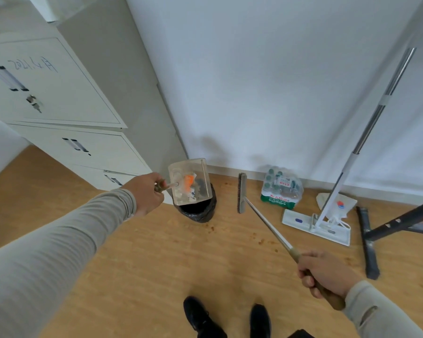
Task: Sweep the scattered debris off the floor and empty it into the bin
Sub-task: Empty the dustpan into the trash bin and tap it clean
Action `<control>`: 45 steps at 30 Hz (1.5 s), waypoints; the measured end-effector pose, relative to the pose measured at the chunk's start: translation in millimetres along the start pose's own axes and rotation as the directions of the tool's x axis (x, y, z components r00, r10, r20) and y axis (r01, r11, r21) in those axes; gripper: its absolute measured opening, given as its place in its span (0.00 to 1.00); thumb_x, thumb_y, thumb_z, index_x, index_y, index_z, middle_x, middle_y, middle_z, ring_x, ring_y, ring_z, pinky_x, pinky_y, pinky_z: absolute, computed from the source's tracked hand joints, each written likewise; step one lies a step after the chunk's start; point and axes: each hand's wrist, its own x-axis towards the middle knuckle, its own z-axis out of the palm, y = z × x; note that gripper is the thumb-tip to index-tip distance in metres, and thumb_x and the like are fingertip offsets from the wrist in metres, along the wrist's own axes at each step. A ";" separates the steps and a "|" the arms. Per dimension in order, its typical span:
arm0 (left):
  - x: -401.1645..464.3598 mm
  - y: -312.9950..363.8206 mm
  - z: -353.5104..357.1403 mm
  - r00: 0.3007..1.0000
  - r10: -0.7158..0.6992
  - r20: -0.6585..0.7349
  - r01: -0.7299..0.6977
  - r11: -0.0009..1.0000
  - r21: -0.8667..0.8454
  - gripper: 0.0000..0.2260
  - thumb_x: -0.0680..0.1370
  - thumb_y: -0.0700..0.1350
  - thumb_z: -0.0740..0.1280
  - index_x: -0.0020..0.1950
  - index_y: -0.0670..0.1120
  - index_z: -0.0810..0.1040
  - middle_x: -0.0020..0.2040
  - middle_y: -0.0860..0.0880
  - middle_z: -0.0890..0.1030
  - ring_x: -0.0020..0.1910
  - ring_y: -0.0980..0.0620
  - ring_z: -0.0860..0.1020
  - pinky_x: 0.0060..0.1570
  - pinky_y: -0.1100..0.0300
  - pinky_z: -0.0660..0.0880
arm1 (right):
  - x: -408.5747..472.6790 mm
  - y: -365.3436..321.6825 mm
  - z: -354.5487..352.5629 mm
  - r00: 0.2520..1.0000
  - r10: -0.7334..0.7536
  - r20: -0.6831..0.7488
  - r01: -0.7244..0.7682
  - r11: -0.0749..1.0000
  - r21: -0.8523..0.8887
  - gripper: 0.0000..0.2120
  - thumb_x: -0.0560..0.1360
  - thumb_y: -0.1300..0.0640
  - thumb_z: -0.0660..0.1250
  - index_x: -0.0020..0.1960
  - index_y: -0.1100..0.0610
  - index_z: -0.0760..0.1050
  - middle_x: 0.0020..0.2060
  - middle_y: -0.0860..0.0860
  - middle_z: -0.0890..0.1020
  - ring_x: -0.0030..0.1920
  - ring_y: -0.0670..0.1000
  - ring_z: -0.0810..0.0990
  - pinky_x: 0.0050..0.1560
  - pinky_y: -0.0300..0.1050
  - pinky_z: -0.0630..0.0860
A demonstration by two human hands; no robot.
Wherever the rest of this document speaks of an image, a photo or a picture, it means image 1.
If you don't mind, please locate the person's left hand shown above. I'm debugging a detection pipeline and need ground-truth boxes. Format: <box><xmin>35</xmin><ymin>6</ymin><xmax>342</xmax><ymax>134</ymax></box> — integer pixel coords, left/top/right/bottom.
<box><xmin>121</xmin><ymin>172</ymin><xmax>166</xmax><ymax>218</ymax></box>

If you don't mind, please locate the person's right hand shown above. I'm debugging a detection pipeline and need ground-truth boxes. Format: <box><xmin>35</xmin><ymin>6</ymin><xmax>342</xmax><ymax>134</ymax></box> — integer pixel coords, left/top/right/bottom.
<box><xmin>297</xmin><ymin>250</ymin><xmax>364</xmax><ymax>300</ymax></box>

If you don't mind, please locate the black trash bin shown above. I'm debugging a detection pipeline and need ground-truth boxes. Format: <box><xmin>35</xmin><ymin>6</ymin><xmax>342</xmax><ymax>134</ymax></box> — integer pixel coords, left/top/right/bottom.
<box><xmin>173</xmin><ymin>183</ymin><xmax>218</xmax><ymax>224</ymax></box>

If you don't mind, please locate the clear plastic dustpan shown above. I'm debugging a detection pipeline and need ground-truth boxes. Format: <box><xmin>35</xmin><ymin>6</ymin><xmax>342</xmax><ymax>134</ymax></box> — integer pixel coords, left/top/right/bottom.
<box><xmin>154</xmin><ymin>158</ymin><xmax>213</xmax><ymax>207</ymax></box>

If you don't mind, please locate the long-handled broom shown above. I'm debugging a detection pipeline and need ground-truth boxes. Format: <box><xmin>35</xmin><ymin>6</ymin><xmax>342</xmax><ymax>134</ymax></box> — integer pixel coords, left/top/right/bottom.
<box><xmin>236</xmin><ymin>172</ymin><xmax>347</xmax><ymax>311</ymax></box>

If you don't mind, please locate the person's left forearm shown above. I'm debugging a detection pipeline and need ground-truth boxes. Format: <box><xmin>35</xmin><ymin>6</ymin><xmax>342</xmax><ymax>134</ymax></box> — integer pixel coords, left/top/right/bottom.
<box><xmin>0</xmin><ymin>188</ymin><xmax>137</xmax><ymax>338</ymax></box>

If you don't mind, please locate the crumpled white plastic bag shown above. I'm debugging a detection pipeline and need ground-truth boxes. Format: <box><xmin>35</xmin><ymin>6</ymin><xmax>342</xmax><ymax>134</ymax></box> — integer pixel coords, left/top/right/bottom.
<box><xmin>316</xmin><ymin>192</ymin><xmax>359</xmax><ymax>222</ymax></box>

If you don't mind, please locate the black right shoe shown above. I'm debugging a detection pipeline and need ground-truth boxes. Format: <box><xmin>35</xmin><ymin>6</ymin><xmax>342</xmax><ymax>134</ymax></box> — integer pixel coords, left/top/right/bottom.
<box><xmin>249</xmin><ymin>303</ymin><xmax>272</xmax><ymax>338</ymax></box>

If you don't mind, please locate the black shoe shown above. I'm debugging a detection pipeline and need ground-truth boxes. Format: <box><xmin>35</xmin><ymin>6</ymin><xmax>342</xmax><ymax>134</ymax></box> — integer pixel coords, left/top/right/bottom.
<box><xmin>183</xmin><ymin>296</ymin><xmax>228</xmax><ymax>338</ymax></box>
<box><xmin>249</xmin><ymin>303</ymin><xmax>272</xmax><ymax>338</ymax></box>

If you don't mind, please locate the shrink-wrapped pack of water bottles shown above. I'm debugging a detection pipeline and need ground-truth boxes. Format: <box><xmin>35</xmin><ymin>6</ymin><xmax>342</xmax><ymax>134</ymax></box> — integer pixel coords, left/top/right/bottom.
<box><xmin>260</xmin><ymin>166</ymin><xmax>305</xmax><ymax>211</ymax></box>

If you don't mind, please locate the grey metal filing cabinet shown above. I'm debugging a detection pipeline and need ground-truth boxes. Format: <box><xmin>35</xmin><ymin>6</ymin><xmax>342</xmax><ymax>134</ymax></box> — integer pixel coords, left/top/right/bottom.
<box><xmin>0</xmin><ymin>0</ymin><xmax>189</xmax><ymax>205</ymax></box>

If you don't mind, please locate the black left shoe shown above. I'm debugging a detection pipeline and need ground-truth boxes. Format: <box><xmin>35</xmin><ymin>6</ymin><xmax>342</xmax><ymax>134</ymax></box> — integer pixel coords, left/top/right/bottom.
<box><xmin>183</xmin><ymin>296</ymin><xmax>228</xmax><ymax>338</ymax></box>

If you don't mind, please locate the silver metal pole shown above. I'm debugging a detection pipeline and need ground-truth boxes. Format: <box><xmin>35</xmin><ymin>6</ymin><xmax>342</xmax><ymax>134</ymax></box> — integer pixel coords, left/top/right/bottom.
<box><xmin>313</xmin><ymin>47</ymin><xmax>417</xmax><ymax>229</ymax></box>

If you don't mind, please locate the white box on cabinet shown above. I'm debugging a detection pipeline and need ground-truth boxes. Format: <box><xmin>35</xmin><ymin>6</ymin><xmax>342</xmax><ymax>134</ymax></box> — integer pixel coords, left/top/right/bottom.
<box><xmin>28</xmin><ymin>0</ymin><xmax>103</xmax><ymax>23</ymax></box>

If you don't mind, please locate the black metal folding frame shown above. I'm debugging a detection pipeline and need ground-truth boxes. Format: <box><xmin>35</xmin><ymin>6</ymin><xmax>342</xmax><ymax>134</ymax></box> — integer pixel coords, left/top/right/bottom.
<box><xmin>356</xmin><ymin>197</ymin><xmax>423</xmax><ymax>281</ymax></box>

